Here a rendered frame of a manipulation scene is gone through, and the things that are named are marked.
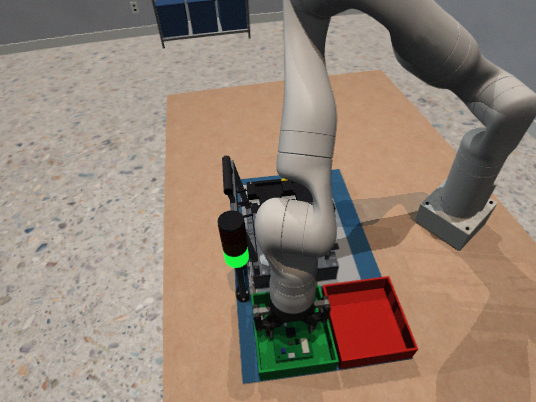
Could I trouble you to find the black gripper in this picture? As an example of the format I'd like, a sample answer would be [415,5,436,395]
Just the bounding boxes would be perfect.
[253,296,331,338]

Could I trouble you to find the green open tray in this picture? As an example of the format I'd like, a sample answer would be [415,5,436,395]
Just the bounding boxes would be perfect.
[251,292,339,381]

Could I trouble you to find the red bin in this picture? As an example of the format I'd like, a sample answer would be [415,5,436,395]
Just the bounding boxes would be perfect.
[322,276,418,370]

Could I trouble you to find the green circuit board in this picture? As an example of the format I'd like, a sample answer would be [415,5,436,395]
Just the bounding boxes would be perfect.
[273,321,314,361]

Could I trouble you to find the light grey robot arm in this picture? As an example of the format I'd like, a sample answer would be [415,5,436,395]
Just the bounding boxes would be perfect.
[255,0,536,314]

